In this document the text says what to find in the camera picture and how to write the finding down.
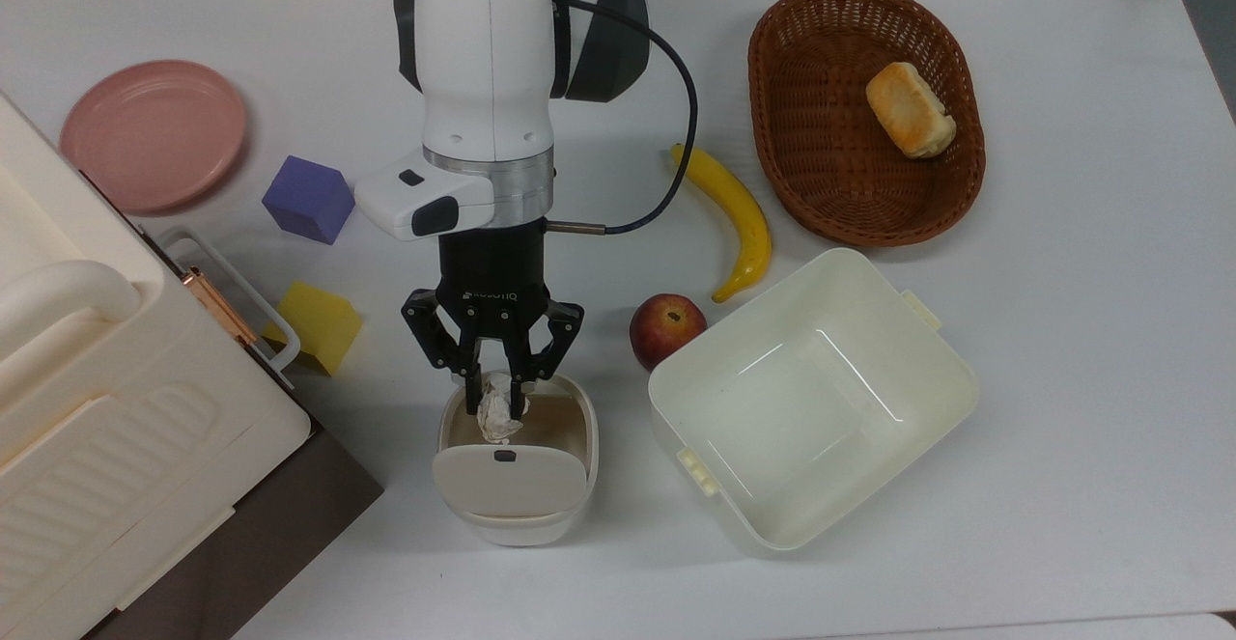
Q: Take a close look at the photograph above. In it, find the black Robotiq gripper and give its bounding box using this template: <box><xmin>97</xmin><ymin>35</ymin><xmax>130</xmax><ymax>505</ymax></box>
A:
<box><xmin>401</xmin><ymin>223</ymin><xmax>586</xmax><ymax>419</ymax></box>

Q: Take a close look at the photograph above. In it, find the white paper ball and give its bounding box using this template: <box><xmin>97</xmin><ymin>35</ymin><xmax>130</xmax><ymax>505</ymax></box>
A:
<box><xmin>476</xmin><ymin>373</ymin><xmax>527</xmax><ymax>444</ymax></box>

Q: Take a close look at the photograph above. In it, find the cream trash can with lid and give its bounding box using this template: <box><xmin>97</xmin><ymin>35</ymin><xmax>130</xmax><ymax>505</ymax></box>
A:
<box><xmin>432</xmin><ymin>370</ymin><xmax>600</xmax><ymax>547</ymax></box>

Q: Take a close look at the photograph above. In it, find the red apple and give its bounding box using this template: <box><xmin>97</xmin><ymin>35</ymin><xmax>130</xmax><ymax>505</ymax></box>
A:
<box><xmin>630</xmin><ymin>293</ymin><xmax>708</xmax><ymax>372</ymax></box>

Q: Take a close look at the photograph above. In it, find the yellow cube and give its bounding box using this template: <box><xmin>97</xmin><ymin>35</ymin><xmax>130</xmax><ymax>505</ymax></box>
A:
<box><xmin>263</xmin><ymin>281</ymin><xmax>364</xmax><ymax>376</ymax></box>

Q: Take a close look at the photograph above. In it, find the purple cube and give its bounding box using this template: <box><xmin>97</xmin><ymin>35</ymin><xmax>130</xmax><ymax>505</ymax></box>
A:
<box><xmin>262</xmin><ymin>155</ymin><xmax>355</xmax><ymax>245</ymax></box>

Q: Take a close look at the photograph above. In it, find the yellow banana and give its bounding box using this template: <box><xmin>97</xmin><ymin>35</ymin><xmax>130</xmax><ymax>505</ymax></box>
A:
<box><xmin>671</xmin><ymin>143</ymin><xmax>773</xmax><ymax>304</ymax></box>

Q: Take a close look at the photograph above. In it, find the dark brown drawer base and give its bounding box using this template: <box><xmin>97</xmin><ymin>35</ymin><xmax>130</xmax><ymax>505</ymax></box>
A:
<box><xmin>77</xmin><ymin>418</ymin><xmax>385</xmax><ymax>640</ymax></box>

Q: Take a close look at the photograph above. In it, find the white square plastic container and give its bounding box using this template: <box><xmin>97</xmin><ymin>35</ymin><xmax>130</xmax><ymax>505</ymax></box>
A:
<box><xmin>647</xmin><ymin>247</ymin><xmax>980</xmax><ymax>552</ymax></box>

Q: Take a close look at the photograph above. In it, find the brown wicker basket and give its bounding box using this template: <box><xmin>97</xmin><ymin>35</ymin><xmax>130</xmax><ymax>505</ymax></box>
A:
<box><xmin>748</xmin><ymin>0</ymin><xmax>987</xmax><ymax>248</ymax></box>

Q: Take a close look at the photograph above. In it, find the pink plate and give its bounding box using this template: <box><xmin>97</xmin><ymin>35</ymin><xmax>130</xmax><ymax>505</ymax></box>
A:
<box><xmin>60</xmin><ymin>60</ymin><xmax>248</xmax><ymax>214</ymax></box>

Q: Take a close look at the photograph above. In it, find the cream plastic cabinet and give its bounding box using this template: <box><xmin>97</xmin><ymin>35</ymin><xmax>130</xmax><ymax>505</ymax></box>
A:
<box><xmin>0</xmin><ymin>90</ymin><xmax>313</xmax><ymax>640</ymax></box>

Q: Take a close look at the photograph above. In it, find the toasted bread piece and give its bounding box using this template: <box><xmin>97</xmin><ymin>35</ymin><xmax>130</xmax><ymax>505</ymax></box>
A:
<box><xmin>865</xmin><ymin>62</ymin><xmax>958</xmax><ymax>159</ymax></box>

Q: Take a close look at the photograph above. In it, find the copper cabinet door handle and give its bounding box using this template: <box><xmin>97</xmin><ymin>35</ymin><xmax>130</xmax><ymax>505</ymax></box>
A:
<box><xmin>182</xmin><ymin>266</ymin><xmax>260</xmax><ymax>344</ymax></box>

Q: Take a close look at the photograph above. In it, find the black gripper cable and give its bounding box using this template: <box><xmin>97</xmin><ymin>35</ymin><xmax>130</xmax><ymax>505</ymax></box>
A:
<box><xmin>546</xmin><ymin>0</ymin><xmax>698</xmax><ymax>236</ymax></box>

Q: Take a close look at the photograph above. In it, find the white drawer handle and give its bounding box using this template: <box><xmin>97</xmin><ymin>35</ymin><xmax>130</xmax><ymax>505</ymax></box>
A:
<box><xmin>154</xmin><ymin>226</ymin><xmax>302</xmax><ymax>376</ymax></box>

